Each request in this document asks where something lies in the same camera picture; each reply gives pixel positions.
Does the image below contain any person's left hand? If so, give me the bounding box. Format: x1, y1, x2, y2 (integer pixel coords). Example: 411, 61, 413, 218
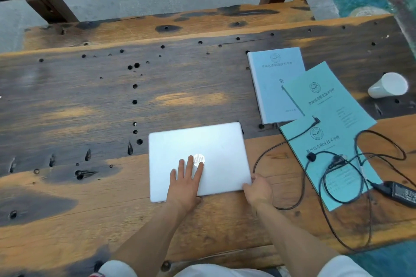
166, 155, 205, 213

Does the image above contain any person's right hand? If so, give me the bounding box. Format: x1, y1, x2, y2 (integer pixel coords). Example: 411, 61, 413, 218
242, 173, 274, 209

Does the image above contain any silver laptop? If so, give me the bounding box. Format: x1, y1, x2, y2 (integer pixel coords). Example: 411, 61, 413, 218
148, 122, 252, 203

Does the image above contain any person's right forearm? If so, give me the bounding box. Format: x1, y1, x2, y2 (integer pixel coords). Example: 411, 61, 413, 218
254, 200, 339, 271

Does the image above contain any person's left forearm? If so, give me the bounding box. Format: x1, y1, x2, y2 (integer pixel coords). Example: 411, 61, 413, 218
110, 200, 202, 269

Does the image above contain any teal thin booklet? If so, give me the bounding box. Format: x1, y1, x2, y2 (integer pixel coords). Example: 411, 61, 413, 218
279, 117, 385, 212
282, 61, 378, 132

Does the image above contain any white shirt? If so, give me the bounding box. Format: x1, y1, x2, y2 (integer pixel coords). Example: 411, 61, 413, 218
97, 255, 374, 277

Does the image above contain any light blue thick booklet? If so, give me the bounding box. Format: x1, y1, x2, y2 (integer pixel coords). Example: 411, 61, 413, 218
247, 47, 306, 125

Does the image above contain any black power adapter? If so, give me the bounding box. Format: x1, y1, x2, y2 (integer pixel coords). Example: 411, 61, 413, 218
370, 181, 416, 208

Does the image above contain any white paper cup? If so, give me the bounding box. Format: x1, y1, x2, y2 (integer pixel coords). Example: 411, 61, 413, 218
367, 72, 409, 99

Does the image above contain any rusty metal bar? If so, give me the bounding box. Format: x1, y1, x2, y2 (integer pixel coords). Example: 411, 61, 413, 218
378, 0, 416, 60

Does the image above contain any black charger cable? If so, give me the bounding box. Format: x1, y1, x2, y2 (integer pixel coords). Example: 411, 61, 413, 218
252, 116, 374, 253

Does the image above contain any black power cord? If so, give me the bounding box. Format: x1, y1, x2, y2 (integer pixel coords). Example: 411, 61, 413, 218
319, 129, 416, 205

